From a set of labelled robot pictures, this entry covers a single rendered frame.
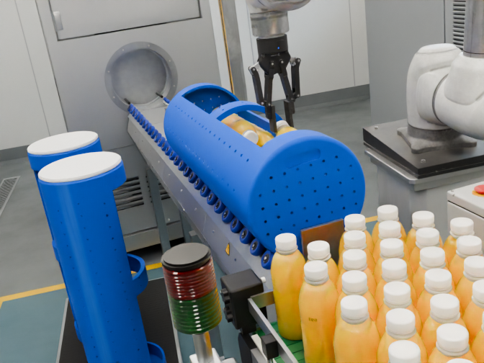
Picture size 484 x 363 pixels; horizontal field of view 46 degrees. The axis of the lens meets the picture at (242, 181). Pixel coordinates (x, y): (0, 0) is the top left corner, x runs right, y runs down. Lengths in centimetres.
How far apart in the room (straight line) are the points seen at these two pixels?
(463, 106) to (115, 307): 130
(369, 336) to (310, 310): 14
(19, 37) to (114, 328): 460
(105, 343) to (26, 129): 455
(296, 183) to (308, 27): 542
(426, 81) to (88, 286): 126
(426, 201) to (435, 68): 36
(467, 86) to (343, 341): 80
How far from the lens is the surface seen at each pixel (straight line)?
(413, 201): 167
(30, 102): 643
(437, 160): 163
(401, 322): 83
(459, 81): 150
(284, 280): 108
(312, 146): 123
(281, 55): 143
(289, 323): 113
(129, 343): 217
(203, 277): 71
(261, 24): 139
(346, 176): 129
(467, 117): 149
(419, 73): 165
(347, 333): 88
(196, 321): 74
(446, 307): 86
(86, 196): 192
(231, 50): 263
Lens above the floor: 158
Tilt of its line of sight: 20 degrees down
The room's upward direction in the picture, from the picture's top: 8 degrees counter-clockwise
